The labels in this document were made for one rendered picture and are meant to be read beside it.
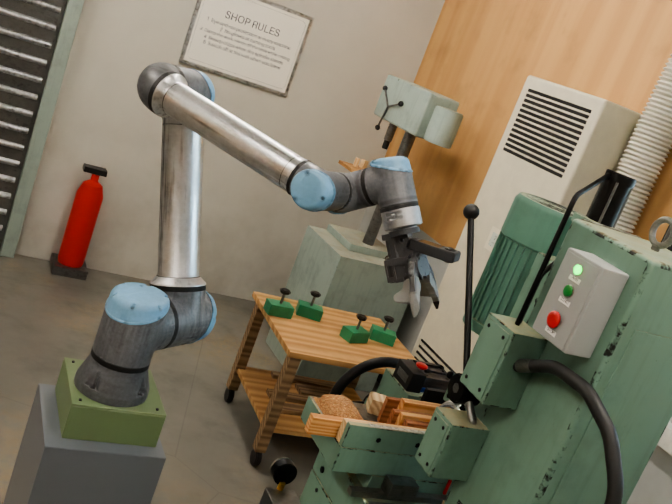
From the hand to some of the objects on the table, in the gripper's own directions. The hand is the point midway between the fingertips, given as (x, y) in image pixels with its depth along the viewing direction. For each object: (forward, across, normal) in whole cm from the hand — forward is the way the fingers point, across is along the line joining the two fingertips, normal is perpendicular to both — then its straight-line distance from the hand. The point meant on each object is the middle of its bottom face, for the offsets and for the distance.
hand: (429, 313), depth 186 cm
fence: (+33, +2, 0) cm, 33 cm away
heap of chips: (+18, +14, -21) cm, 31 cm away
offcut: (+20, +2, -18) cm, 27 cm away
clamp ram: (+25, -8, -10) cm, 28 cm away
